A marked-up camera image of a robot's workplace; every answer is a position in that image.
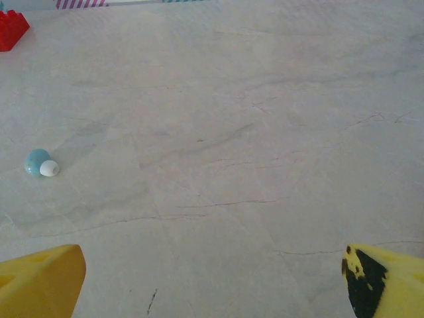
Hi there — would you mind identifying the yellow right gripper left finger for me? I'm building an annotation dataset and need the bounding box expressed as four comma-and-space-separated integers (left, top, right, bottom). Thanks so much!
0, 244, 87, 318

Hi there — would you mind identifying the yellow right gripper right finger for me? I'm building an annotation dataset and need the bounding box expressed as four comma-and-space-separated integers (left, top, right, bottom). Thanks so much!
341, 243, 424, 318

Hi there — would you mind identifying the red toy brick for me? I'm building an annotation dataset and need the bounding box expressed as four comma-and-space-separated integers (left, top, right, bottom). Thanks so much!
0, 9, 30, 53

